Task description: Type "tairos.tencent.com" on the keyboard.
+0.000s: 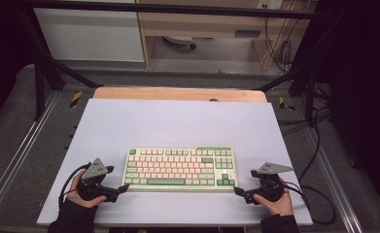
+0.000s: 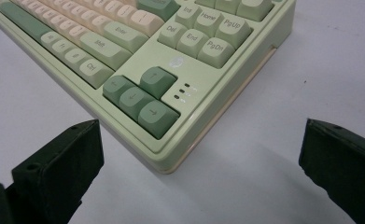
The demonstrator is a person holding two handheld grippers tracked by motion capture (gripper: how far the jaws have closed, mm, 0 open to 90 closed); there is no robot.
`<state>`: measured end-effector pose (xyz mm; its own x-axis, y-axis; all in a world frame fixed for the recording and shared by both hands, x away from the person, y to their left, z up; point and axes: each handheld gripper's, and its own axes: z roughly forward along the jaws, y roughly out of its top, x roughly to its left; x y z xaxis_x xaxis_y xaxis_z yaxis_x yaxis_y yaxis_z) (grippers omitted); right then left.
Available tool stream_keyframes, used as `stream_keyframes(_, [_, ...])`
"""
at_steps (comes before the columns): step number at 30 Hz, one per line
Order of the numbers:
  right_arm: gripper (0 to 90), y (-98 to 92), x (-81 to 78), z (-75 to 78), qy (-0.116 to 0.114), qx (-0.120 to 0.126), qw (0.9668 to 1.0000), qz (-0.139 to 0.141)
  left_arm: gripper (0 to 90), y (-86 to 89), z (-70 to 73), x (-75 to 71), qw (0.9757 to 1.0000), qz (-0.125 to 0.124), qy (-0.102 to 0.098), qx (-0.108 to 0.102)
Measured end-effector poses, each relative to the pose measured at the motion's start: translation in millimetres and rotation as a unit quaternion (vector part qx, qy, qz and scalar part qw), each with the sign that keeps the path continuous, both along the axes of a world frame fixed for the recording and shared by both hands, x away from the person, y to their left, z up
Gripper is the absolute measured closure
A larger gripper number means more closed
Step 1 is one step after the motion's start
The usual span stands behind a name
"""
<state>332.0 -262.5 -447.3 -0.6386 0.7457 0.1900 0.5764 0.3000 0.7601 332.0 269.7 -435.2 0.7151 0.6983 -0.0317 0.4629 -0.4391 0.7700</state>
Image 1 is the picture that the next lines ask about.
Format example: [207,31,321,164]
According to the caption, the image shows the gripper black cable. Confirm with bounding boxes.
[58,163,91,209]
[283,181,337,226]

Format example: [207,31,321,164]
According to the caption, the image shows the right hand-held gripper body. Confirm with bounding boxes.
[250,162,294,202]

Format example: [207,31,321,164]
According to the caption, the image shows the black floor cables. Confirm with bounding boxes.
[276,106,331,183]

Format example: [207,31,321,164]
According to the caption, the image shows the grey chair base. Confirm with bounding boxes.
[162,35,197,50]

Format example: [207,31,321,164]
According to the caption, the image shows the person's left hand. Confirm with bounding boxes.
[66,169,108,209]

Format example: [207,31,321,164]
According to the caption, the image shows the white wall socket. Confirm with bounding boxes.
[257,0,284,10]

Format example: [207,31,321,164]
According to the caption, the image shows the wooden table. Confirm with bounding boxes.
[92,86,268,104]

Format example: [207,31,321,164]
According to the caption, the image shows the black horizontal frame bar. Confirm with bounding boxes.
[18,0,322,19]

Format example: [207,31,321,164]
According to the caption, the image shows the person's right hand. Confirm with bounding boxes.
[253,183,294,217]

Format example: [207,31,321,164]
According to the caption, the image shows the black curtain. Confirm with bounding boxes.
[307,0,380,212]
[0,0,38,130]

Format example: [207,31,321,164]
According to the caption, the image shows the green and cream keyboard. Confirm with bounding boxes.
[121,145,239,192]

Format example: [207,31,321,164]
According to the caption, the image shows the aluminium floor rail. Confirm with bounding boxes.
[302,129,363,233]
[0,91,60,224]

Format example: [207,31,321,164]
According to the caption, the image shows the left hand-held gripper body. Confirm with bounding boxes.
[76,157,115,202]

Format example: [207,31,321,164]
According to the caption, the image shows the hanging cable bundle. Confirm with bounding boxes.
[263,16,303,74]

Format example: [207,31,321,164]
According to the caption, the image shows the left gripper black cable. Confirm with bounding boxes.
[58,163,91,209]

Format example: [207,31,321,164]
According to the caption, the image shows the yellow black tape marker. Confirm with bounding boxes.
[69,90,84,109]
[278,96,295,112]

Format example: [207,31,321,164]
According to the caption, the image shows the light wooden desk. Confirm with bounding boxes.
[135,0,308,71]

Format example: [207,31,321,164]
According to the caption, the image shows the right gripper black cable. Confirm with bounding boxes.
[283,181,337,226]

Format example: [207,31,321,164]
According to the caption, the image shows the white cabinet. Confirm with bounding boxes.
[33,0,146,63]

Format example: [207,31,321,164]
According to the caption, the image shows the black metal stand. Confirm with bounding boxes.
[257,61,318,127]
[18,9,104,120]

